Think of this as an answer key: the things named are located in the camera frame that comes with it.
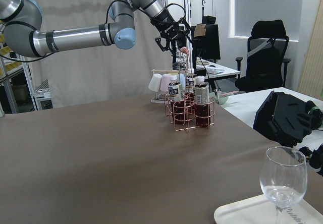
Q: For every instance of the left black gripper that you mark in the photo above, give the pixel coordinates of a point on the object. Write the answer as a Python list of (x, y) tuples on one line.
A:
[(171, 30)]

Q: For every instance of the copper wire bottle basket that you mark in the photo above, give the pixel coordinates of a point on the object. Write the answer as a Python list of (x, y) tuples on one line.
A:
[(189, 121)]

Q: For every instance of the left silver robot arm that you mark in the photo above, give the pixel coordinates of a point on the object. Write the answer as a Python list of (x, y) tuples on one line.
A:
[(37, 28)]

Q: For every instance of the tea bottle white cap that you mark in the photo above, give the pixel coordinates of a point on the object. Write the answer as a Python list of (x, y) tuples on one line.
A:
[(176, 98)]

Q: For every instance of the pink cup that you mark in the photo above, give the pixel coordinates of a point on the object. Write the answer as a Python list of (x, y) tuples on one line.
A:
[(165, 81)]

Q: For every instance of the white cup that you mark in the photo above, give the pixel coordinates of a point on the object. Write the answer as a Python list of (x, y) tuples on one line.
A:
[(155, 82)]

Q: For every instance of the white cup rack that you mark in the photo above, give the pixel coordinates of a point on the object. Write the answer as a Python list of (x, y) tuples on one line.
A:
[(161, 96)]

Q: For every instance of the green bowl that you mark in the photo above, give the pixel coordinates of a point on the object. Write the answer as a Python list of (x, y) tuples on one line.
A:
[(223, 99)]

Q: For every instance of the black office chair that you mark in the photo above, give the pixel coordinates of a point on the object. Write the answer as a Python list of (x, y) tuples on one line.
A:
[(266, 63)]

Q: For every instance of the black foam case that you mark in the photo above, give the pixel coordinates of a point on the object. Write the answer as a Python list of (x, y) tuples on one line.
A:
[(282, 118)]

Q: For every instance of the clear wine glass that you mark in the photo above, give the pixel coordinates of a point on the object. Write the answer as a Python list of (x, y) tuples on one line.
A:
[(283, 178)]

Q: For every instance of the cream rectangular tray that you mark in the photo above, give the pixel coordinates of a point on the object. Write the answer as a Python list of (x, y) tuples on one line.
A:
[(259, 210)]

